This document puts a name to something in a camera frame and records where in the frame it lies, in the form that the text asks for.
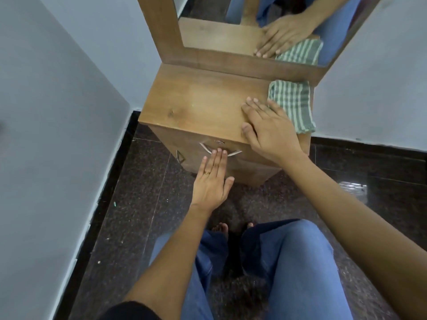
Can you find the person's right hand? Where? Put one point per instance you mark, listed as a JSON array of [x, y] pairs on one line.
[[275, 133]]

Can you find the person's left hand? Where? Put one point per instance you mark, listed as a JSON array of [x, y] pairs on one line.
[[208, 189]]

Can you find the person's right thumb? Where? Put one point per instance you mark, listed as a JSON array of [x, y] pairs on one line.
[[252, 136]]

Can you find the person's right little finger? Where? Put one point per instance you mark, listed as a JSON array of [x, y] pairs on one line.
[[276, 108]]

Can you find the person's left little finger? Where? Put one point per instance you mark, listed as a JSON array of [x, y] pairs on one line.
[[202, 166]]

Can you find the person's left middle finger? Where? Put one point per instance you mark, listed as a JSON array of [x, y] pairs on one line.
[[218, 161]]

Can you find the person's right middle finger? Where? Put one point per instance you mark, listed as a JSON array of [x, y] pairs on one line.
[[255, 108]]

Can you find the person's left thumb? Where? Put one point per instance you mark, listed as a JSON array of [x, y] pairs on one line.
[[228, 184]]

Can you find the person's right forearm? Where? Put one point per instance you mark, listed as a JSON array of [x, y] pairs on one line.
[[360, 223]]

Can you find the person's left forearm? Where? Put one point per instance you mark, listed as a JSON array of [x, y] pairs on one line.
[[166, 259]]

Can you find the green white striped cloth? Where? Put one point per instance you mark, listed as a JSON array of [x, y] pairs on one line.
[[293, 103]]

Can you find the person's left foot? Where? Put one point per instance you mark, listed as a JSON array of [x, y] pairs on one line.
[[219, 228]]

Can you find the person's foot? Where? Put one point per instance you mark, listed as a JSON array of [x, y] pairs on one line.
[[219, 228], [249, 225]]

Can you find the person's right foot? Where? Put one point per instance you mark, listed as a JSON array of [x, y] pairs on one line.
[[249, 225]]

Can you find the wooden dressing table cabinet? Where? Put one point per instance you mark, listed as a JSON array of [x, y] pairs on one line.
[[200, 103]]

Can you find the mirror glass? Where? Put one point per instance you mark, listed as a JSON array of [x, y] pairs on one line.
[[216, 33]]

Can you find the blue jeans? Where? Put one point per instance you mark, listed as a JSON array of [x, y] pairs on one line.
[[293, 263]]

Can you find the black shirt sleeve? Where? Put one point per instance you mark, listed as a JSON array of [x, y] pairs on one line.
[[130, 311]]

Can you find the wooden mirror frame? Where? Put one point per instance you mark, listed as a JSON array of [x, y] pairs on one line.
[[160, 29]]

